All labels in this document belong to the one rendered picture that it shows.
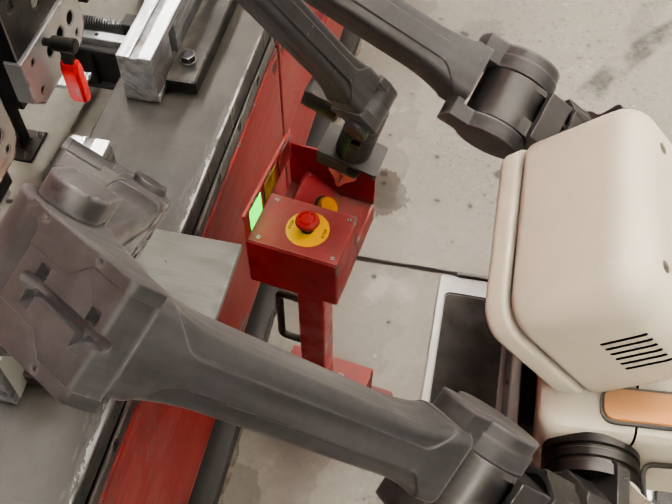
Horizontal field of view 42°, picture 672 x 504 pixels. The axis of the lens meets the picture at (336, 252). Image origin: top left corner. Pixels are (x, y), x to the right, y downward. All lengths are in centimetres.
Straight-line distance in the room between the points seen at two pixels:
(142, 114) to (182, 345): 104
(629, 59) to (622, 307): 236
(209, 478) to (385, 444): 142
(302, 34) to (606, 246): 54
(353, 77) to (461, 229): 130
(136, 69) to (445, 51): 67
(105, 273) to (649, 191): 45
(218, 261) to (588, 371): 54
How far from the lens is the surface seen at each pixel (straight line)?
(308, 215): 141
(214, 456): 205
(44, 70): 110
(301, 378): 55
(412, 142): 262
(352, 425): 59
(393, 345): 221
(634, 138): 77
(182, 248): 116
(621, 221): 72
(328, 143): 139
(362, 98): 121
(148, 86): 150
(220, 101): 150
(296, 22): 109
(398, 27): 93
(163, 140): 146
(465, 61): 95
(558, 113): 97
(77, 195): 52
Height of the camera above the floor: 193
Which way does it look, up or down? 55 degrees down
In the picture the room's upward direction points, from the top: straight up
